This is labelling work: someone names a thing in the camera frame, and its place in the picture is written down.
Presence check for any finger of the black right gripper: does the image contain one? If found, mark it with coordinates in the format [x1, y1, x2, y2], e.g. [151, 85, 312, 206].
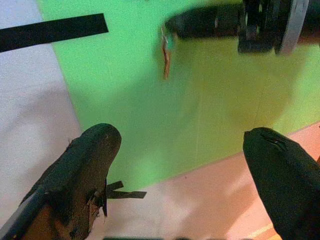
[164, 5, 241, 40]

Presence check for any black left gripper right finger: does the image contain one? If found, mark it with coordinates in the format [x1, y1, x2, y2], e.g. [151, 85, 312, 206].
[243, 126, 320, 240]

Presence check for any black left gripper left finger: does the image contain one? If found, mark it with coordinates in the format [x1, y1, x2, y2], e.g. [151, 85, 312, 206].
[0, 122, 123, 240]

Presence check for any orange key with strap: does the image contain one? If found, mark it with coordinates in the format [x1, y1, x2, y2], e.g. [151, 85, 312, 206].
[160, 24, 177, 81]

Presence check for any black tape strip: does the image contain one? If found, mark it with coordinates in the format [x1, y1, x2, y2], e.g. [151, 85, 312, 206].
[0, 12, 110, 54]
[105, 180, 148, 200]

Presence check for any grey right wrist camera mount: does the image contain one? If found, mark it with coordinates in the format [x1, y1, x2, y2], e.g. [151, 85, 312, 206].
[274, 0, 311, 56]

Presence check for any green wall cloth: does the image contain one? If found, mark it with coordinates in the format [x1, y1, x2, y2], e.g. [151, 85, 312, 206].
[37, 0, 320, 192]

